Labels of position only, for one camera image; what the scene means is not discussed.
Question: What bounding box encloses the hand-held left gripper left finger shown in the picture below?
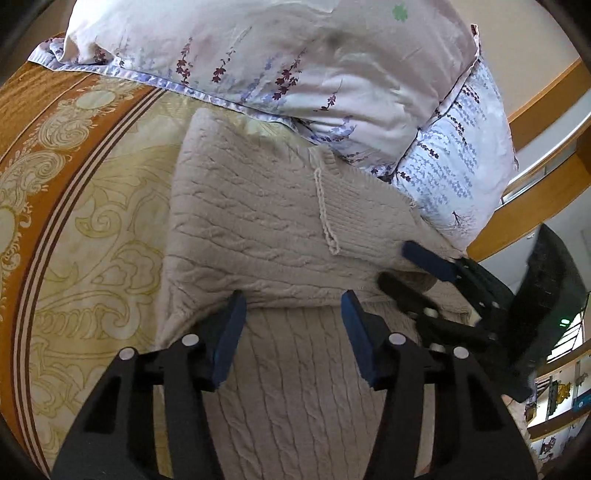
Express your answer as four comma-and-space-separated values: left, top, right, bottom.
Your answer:
52, 291, 247, 480

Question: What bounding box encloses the wooden headboard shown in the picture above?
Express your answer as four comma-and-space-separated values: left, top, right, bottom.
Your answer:
462, 55, 591, 265

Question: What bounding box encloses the blue and white floral pillow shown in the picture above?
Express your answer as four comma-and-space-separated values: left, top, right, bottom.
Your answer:
369, 60, 519, 254

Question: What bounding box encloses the yellow and orange patterned bedspread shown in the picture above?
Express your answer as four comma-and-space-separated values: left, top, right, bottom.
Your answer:
0, 31, 305, 476

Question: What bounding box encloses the pink floral pillow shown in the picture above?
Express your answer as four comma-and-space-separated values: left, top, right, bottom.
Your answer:
28, 0, 482, 172

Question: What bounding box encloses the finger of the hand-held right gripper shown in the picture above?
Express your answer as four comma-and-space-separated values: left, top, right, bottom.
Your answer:
401, 239, 514, 324
377, 271, 497, 354

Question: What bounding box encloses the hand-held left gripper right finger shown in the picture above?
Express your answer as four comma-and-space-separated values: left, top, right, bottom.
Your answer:
341, 291, 539, 480

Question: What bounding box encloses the beige cable-knit sweater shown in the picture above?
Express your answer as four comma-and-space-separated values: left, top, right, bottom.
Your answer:
154, 108, 472, 480

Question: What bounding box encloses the shelf with colourful items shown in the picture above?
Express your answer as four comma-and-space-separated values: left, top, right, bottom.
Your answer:
526, 318, 591, 474

